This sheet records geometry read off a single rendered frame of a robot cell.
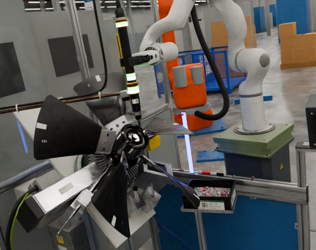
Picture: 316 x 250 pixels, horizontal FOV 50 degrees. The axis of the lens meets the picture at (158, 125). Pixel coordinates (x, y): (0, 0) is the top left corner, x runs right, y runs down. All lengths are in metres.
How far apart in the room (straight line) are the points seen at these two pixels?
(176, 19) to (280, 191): 0.88
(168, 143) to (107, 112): 1.50
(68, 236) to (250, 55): 1.17
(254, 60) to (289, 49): 8.74
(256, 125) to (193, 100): 3.44
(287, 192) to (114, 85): 0.88
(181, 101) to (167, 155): 2.45
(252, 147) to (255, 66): 0.39
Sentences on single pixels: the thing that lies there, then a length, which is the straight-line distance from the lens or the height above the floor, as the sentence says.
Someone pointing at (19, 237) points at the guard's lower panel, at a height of 0.70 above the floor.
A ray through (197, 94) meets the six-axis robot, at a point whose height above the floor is 0.58.
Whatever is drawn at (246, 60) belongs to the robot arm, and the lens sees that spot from 1.73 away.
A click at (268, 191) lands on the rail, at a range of 1.63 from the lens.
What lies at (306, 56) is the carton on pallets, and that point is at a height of 0.27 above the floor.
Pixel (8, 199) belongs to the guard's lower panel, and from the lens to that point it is 1.86.
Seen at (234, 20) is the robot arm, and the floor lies 1.58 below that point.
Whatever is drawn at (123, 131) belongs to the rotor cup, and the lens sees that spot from 1.26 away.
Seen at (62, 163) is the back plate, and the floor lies 1.14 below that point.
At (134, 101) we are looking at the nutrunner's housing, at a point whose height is 1.34.
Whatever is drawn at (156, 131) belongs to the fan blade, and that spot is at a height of 1.18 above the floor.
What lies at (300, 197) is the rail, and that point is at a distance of 1.60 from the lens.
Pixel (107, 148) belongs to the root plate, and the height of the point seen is 1.19.
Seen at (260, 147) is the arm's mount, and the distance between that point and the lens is 1.69.
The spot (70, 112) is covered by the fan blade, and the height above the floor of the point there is 1.36.
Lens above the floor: 1.59
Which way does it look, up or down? 15 degrees down
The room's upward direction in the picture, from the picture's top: 9 degrees counter-clockwise
